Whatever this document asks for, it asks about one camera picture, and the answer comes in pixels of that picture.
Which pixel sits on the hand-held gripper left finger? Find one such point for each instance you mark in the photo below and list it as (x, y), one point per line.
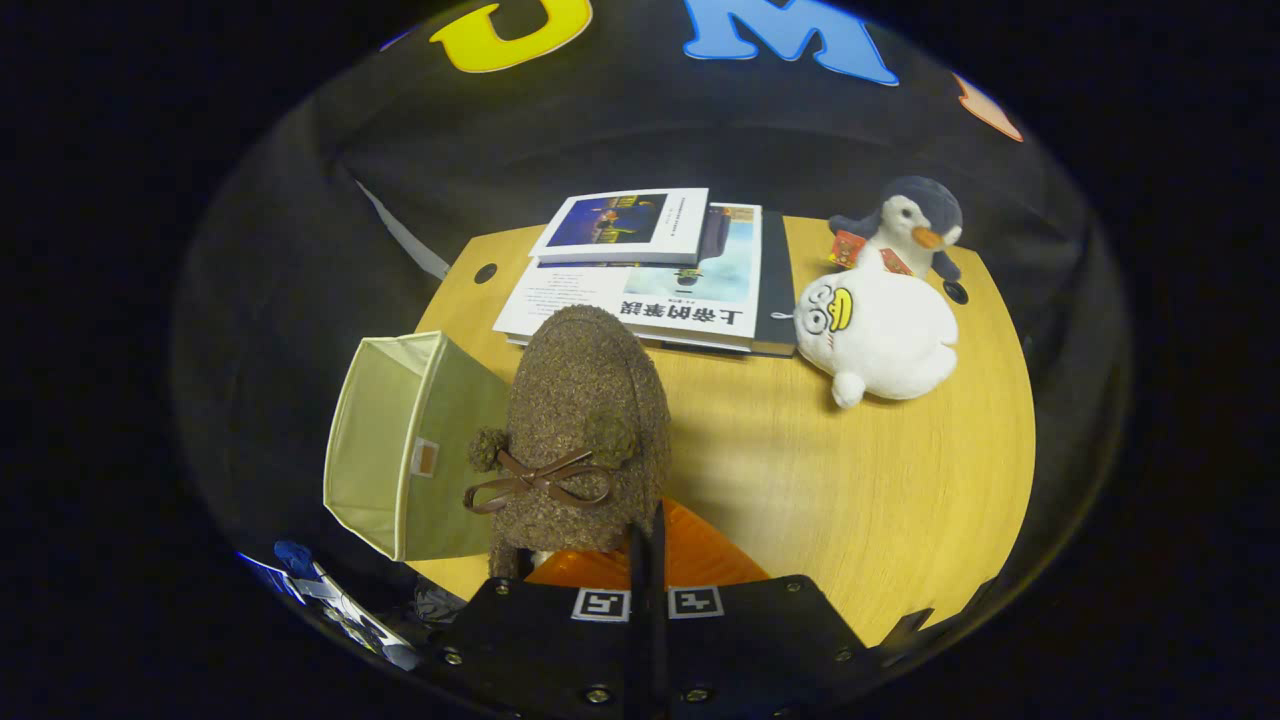
(540, 640)

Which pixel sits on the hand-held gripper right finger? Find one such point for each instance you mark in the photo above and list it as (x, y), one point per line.
(760, 640)

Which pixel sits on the brown fuzzy shoe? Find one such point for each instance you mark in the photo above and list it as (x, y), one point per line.
(585, 400)

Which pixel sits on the cream fabric storage box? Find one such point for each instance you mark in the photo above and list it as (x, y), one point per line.
(375, 440)

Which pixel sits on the dark grey cloth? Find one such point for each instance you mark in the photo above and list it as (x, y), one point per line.
(440, 603)

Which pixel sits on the white cluttered side table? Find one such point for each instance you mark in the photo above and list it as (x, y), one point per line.
(360, 625)

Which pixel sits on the blue cloth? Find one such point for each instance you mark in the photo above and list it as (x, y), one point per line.
(293, 558)

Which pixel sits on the glowing computer screen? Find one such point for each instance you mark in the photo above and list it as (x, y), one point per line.
(265, 575)

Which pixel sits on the white seal plush toy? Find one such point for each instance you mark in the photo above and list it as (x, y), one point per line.
(885, 335)

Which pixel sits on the large white cover book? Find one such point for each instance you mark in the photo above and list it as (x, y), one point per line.
(600, 295)

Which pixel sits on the black notebook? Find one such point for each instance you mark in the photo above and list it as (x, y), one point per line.
(775, 290)

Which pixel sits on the small blue cover book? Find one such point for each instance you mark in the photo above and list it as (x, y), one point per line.
(620, 225)

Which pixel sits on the penguin plush toy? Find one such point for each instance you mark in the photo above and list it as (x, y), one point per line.
(915, 220)

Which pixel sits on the black backdrop cloth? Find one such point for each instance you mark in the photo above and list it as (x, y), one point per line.
(300, 250)

